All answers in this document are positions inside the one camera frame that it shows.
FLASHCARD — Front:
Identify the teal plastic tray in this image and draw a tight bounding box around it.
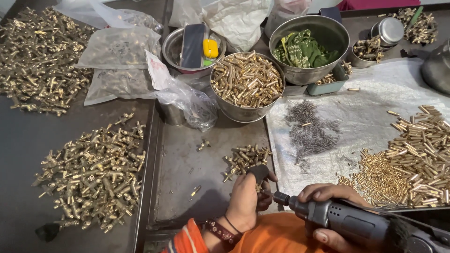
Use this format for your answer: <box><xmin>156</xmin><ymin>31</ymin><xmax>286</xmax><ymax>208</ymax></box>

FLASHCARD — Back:
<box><xmin>307</xmin><ymin>60</ymin><xmax>352</xmax><ymax>96</ymax></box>

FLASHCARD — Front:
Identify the flat bag of dark parts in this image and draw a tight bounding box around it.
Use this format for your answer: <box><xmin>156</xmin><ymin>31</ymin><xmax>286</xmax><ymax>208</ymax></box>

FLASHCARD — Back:
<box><xmin>84</xmin><ymin>68</ymin><xmax>159</xmax><ymax>107</ymax></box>

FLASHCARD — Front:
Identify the clear bag of small parts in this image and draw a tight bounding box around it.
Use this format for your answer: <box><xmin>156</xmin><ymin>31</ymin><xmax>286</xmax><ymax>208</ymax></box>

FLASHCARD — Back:
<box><xmin>75</xmin><ymin>26</ymin><xmax>162</xmax><ymax>70</ymax></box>

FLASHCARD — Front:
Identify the person's left hand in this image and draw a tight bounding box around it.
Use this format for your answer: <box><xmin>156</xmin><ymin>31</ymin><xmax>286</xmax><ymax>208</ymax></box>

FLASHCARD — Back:
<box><xmin>225</xmin><ymin>165</ymin><xmax>278</xmax><ymax>233</ymax></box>

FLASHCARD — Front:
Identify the crumpled clear plastic bag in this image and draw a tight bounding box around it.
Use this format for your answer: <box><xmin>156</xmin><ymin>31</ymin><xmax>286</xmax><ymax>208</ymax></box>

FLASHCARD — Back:
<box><xmin>53</xmin><ymin>0</ymin><xmax>164</xmax><ymax>33</ymax></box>

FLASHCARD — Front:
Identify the pile of long brass tubes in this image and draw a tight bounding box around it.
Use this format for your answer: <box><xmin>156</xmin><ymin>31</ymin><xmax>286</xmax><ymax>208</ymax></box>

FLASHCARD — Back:
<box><xmin>385</xmin><ymin>105</ymin><xmax>450</xmax><ymax>208</ymax></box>

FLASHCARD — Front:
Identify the heap of fittings with green stick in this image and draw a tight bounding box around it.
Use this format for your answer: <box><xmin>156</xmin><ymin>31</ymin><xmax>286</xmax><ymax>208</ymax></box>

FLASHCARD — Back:
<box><xmin>378</xmin><ymin>6</ymin><xmax>439</xmax><ymax>45</ymax></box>

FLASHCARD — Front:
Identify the small steel bowl of fittings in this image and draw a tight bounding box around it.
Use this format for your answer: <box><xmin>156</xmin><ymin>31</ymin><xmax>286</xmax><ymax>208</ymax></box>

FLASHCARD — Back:
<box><xmin>347</xmin><ymin>35</ymin><xmax>384</xmax><ymax>69</ymax></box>

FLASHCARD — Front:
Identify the white woven sack sheet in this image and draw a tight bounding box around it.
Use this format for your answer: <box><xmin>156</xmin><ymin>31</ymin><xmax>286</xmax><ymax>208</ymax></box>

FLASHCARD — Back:
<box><xmin>265</xmin><ymin>57</ymin><xmax>450</xmax><ymax>211</ymax></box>

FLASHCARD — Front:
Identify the small pile of brass fittings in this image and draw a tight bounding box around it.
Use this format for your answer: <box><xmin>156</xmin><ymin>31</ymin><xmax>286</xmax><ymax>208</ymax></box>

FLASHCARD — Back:
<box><xmin>223</xmin><ymin>143</ymin><xmax>273</xmax><ymax>183</ymax></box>

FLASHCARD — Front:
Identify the red cloth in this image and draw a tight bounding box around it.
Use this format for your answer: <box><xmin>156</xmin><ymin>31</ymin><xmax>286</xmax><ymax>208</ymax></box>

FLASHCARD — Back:
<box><xmin>336</xmin><ymin>0</ymin><xmax>421</xmax><ymax>11</ymax></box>

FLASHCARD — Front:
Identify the person's right hand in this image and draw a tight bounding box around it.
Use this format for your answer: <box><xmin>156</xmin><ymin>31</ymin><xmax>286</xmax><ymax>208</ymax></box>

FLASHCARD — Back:
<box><xmin>298</xmin><ymin>183</ymin><xmax>370</xmax><ymax>253</ymax></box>

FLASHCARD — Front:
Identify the brown studded bracelet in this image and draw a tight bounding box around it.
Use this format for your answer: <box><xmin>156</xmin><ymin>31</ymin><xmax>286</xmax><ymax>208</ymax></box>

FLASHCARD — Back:
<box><xmin>205</xmin><ymin>218</ymin><xmax>243</xmax><ymax>246</ymax></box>

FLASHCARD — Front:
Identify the black finger guard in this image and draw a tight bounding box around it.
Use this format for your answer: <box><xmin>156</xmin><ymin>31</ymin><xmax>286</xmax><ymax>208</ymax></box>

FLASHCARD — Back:
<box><xmin>246</xmin><ymin>164</ymin><xmax>270</xmax><ymax>186</ymax></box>

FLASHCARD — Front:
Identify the small steel cup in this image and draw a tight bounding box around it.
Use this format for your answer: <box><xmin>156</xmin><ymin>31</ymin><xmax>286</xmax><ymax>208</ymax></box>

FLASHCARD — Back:
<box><xmin>160</xmin><ymin>101</ymin><xmax>187</xmax><ymax>126</ymax></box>

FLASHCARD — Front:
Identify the large heap of brass fittings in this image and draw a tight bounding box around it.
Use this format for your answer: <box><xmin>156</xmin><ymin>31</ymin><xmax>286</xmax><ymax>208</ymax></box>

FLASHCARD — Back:
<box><xmin>0</xmin><ymin>6</ymin><xmax>96</xmax><ymax>117</ymax></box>

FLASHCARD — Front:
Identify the medium heap of brass fittings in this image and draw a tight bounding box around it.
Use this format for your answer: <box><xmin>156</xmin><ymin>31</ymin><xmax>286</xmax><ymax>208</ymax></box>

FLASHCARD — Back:
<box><xmin>32</xmin><ymin>112</ymin><xmax>147</xmax><ymax>234</ymax></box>

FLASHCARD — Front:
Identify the orange garment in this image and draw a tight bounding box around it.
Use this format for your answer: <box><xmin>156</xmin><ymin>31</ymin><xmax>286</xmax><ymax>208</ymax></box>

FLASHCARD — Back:
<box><xmin>160</xmin><ymin>212</ymin><xmax>329</xmax><ymax>253</ymax></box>

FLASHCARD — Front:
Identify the dark metal tray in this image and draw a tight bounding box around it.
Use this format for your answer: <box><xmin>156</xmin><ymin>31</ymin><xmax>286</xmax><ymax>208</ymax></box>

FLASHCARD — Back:
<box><xmin>147</xmin><ymin>105</ymin><xmax>282</xmax><ymax>231</ymax></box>

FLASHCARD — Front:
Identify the steel bowl with pink rim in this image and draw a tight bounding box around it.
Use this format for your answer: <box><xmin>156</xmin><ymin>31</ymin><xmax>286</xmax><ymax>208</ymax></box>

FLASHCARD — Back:
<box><xmin>162</xmin><ymin>25</ymin><xmax>227</xmax><ymax>75</ymax></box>

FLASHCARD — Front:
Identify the black thread wristband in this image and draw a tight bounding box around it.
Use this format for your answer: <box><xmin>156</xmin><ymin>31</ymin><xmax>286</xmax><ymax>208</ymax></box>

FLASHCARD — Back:
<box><xmin>224</xmin><ymin>215</ymin><xmax>243</xmax><ymax>235</ymax></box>

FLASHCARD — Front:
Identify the large steel bowl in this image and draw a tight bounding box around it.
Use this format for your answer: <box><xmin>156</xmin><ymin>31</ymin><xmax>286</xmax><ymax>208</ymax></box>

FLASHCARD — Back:
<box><xmin>269</xmin><ymin>15</ymin><xmax>351</xmax><ymax>86</ymax></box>

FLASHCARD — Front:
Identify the pile of short brass pins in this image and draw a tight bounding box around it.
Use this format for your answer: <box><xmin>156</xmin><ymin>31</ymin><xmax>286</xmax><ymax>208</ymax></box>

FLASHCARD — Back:
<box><xmin>337</xmin><ymin>148</ymin><xmax>410</xmax><ymax>208</ymax></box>

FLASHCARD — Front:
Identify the grey electric screwdriver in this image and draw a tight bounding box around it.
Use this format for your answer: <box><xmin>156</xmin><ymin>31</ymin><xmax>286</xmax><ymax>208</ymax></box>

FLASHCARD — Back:
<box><xmin>273</xmin><ymin>191</ymin><xmax>450</xmax><ymax>253</ymax></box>

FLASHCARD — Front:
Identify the red-printed bag of springs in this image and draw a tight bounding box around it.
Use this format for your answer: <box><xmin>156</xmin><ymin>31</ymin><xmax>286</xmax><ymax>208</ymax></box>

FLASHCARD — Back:
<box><xmin>144</xmin><ymin>49</ymin><xmax>219</xmax><ymax>133</ymax></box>

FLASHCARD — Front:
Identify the steel pot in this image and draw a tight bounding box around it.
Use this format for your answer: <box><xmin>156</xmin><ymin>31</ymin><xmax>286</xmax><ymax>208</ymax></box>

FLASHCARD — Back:
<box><xmin>420</xmin><ymin>38</ymin><xmax>450</xmax><ymax>95</ymax></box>

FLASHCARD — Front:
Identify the green patterned cloth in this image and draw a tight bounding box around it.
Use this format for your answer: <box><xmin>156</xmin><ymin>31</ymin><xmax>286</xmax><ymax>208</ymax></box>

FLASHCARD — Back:
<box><xmin>272</xmin><ymin>29</ymin><xmax>341</xmax><ymax>69</ymax></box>

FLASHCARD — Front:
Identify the white plastic bag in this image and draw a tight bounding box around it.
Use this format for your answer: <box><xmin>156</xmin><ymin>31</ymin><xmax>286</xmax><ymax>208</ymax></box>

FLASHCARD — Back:
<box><xmin>168</xmin><ymin>0</ymin><xmax>275</xmax><ymax>53</ymax></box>

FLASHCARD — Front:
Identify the pile of steel springs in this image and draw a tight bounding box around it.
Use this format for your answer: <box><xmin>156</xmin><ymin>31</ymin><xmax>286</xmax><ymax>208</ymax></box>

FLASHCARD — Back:
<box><xmin>283</xmin><ymin>99</ymin><xmax>342</xmax><ymax>174</ymax></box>

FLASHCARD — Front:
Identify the dark blue case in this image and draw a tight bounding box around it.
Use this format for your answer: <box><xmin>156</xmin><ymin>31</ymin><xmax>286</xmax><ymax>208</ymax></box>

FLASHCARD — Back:
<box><xmin>319</xmin><ymin>7</ymin><xmax>343</xmax><ymax>24</ymax></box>

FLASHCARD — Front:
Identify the black smartphone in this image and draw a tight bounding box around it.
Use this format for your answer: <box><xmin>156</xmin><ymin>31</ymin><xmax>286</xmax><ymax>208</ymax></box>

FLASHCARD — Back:
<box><xmin>180</xmin><ymin>23</ymin><xmax>206</xmax><ymax>69</ymax></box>

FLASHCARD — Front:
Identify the steel canister with lid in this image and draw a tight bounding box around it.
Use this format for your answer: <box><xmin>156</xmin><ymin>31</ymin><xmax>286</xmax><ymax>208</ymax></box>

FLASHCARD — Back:
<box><xmin>369</xmin><ymin>17</ymin><xmax>405</xmax><ymax>52</ymax></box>

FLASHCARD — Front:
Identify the black rubber piece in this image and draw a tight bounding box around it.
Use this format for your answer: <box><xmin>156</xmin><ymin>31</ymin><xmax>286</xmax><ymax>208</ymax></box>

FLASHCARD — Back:
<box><xmin>35</xmin><ymin>223</ymin><xmax>60</xmax><ymax>243</ymax></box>

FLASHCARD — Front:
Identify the yellow plastic piece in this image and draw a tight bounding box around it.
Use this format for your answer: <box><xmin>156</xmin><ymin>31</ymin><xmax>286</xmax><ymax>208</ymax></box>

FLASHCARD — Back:
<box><xmin>203</xmin><ymin>39</ymin><xmax>219</xmax><ymax>59</ymax></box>

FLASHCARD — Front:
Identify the translucent plastic bag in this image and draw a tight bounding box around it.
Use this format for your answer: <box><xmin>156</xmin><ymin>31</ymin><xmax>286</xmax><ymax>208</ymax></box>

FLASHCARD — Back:
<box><xmin>264</xmin><ymin>0</ymin><xmax>313</xmax><ymax>38</ymax></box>

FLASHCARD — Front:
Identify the steel bowl of brass tubes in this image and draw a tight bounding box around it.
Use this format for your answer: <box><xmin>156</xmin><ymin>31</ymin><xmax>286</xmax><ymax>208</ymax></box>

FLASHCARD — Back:
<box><xmin>210</xmin><ymin>51</ymin><xmax>286</xmax><ymax>123</ymax></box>

